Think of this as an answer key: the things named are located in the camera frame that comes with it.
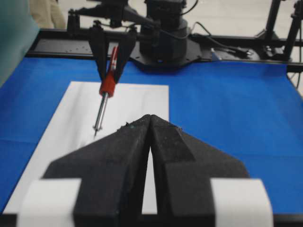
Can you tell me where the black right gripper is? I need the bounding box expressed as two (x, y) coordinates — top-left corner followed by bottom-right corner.
(67, 0), (160, 84)

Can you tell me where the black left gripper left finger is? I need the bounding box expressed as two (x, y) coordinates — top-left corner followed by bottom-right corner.
(18, 114), (152, 227)

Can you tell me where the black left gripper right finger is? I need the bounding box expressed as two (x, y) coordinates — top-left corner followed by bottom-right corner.
(150, 114), (275, 227)

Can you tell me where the orange handled soldering iron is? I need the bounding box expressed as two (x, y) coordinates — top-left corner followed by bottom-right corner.
(93, 46), (118, 138)

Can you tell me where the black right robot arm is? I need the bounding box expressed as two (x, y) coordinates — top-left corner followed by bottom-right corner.
(67, 0), (189, 82)

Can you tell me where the white rectangular board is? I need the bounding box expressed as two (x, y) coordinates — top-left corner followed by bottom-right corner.
(1, 81), (170, 215)

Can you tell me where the blue table mat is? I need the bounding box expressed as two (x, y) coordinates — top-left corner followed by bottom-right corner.
(0, 58), (303, 214)

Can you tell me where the dark green backdrop sheet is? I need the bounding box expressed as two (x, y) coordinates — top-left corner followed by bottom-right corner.
(0, 0), (40, 85)

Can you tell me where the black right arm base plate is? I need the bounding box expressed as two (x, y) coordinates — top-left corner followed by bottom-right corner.
(130, 38), (202, 69)

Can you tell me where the black camera cable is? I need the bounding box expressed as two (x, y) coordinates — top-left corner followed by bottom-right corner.
(181, 0), (251, 57)

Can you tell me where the black aluminium frame rail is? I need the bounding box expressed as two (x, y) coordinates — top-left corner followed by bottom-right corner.
(26, 29), (303, 73)

